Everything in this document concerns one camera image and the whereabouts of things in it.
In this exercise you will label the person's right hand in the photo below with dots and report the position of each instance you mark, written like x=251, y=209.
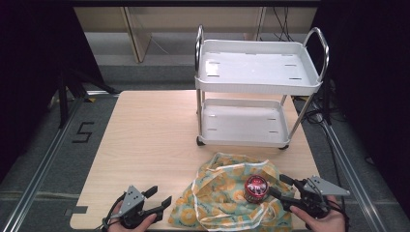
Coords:
x=322, y=224

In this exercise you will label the red round tin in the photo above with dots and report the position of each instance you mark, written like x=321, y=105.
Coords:
x=256, y=188

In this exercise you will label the black metal stand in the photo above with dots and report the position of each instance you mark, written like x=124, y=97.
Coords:
x=64, y=96

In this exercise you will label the yellow green floral bag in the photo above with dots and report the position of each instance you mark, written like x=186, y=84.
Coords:
x=219, y=193

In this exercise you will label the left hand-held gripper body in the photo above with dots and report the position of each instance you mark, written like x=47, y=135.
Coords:
x=130, y=199

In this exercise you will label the person's left hand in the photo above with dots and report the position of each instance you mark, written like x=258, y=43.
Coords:
x=145, y=224

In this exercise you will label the aluminium floor rail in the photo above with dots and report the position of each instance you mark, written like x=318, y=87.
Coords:
x=351, y=174
x=38, y=167

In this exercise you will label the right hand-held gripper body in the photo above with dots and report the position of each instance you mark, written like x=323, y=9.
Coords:
x=314, y=196

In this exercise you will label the beige wooden shelf unit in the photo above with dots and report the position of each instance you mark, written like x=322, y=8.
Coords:
x=138, y=35

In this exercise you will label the white two-tier cart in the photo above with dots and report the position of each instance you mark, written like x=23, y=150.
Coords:
x=254, y=69

